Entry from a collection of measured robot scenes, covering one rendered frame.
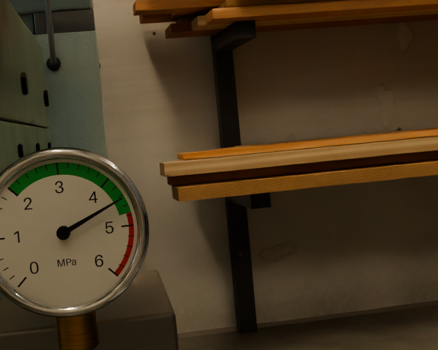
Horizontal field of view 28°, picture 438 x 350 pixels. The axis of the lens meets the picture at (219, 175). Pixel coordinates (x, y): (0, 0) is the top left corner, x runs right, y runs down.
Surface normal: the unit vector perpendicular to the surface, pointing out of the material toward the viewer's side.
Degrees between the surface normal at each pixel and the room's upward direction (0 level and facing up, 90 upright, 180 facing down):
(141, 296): 0
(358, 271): 90
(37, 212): 90
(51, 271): 90
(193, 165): 90
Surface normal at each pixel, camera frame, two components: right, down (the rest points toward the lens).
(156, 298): -0.09, -0.99
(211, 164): 0.18, 0.03
